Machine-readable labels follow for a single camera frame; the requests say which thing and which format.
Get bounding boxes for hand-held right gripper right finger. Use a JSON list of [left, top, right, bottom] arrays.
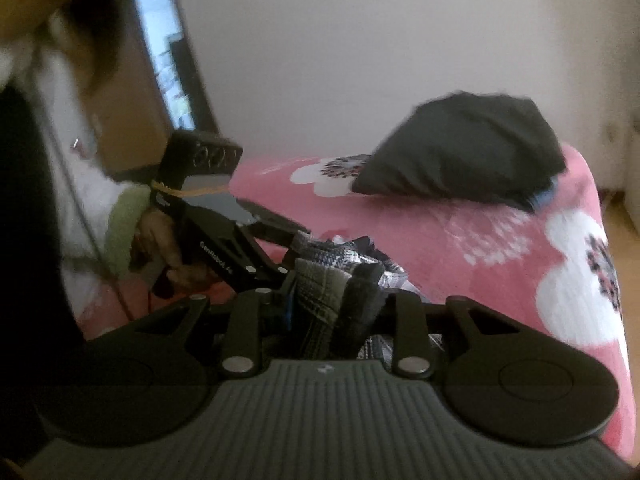
[[344, 261, 522, 378]]

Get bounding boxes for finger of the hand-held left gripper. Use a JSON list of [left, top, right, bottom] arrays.
[[241, 199, 312, 247], [234, 236, 291, 289]]

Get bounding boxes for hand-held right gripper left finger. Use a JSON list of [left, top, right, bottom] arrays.
[[135, 269, 297, 378]]

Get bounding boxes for black white plaid shirt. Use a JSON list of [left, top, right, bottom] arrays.
[[285, 232, 443, 361]]

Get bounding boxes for person's left forearm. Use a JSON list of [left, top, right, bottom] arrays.
[[50, 157, 153, 281]]

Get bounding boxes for person's left hand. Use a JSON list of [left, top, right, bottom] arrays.
[[131, 207, 223, 291]]

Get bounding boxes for wooden door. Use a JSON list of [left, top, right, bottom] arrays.
[[95, 35, 173, 178]]

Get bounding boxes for pink floral blanket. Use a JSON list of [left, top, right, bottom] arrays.
[[75, 142, 628, 456]]

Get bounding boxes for dark grey folded garment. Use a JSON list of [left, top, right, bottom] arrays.
[[351, 91, 568, 211]]

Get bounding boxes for person's dark jacket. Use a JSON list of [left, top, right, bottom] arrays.
[[0, 82, 88, 461]]

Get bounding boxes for folded blue jeans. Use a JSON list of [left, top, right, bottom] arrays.
[[527, 175, 558, 212]]

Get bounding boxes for person's fur-trimmed hood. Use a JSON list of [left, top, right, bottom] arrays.
[[0, 0, 166, 96]]

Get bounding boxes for dark door frame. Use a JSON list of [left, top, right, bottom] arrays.
[[132, 0, 221, 136]]

